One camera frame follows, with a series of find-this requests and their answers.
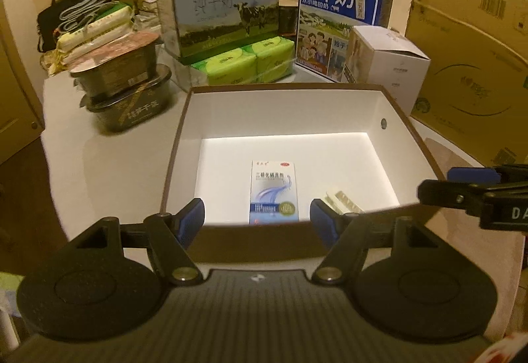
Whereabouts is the white blue medicine box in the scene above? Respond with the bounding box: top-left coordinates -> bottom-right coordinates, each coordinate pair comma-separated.
248,159 -> 300,225

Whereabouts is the white pill blister pack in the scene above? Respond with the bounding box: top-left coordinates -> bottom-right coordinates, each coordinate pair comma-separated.
324,189 -> 364,216

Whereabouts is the white cardboard box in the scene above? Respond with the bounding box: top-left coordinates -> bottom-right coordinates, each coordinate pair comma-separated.
343,25 -> 432,116

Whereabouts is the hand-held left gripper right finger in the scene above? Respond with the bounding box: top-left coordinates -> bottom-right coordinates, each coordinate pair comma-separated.
309,198 -> 450,285

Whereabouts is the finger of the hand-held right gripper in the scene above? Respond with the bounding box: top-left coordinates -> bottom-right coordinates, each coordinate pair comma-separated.
417,179 -> 496,220
446,166 -> 528,187

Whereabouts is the green tissue pack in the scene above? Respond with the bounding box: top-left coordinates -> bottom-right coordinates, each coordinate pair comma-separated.
190,47 -> 260,88
243,37 -> 297,83

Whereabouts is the large brown cardboard box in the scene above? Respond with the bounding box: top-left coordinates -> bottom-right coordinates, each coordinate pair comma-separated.
404,0 -> 528,168

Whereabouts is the brown storage box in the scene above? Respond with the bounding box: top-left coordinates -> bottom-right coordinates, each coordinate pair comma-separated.
160,83 -> 448,265

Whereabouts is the black bag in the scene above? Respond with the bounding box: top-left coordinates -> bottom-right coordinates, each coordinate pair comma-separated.
36,0 -> 93,53

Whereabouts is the light blue cow milk carton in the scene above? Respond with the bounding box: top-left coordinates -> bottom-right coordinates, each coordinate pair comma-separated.
152,0 -> 282,58

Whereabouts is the stack of yellow white packets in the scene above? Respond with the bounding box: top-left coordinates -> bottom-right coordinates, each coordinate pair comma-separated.
45,2 -> 137,77

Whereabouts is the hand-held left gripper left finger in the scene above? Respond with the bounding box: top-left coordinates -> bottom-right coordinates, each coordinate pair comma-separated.
68,198 -> 206,285

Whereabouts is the wooden cabinet door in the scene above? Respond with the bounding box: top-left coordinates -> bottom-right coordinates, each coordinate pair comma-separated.
0,0 -> 45,166

